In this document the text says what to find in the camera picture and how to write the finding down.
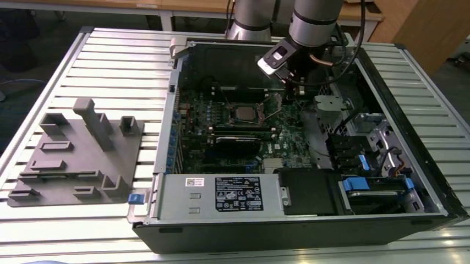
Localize silver metal bracket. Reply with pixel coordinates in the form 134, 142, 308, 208
312, 95, 352, 113

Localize grey power supply unit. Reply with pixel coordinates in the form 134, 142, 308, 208
145, 173, 288, 221

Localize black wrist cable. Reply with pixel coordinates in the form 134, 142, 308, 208
289, 0, 368, 87

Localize black PC case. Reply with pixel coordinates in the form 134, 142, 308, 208
126, 37, 470, 255

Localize silver finned heat sink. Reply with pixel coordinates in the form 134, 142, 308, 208
260, 157, 284, 169

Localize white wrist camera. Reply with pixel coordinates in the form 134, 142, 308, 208
256, 45, 295, 83

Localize black graphics card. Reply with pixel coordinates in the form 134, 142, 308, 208
215, 135, 261, 163

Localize grey parts rack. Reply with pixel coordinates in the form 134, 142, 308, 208
5, 98, 145, 208

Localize copper cable sleeve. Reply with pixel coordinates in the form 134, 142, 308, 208
309, 54, 333, 67

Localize black wire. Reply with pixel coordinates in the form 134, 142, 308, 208
377, 146, 401, 173

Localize wooden cabinet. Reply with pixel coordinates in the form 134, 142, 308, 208
368, 0, 470, 76

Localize CPU socket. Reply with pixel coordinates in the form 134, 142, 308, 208
227, 102, 267, 126

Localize black disk bay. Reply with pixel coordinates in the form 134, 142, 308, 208
324, 135, 379, 174

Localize green motherboard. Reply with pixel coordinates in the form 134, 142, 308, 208
177, 89, 320, 174

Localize hard disk in blue carrier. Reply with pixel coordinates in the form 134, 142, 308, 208
339, 175, 415, 216

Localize silver drive cage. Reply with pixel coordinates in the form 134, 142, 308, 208
317, 62, 389, 138

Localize thick black cable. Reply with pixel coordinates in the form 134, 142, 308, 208
329, 104, 364, 137

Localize wooden desk white legs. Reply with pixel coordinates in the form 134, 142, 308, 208
170, 0, 384, 42
13, 0, 173, 32

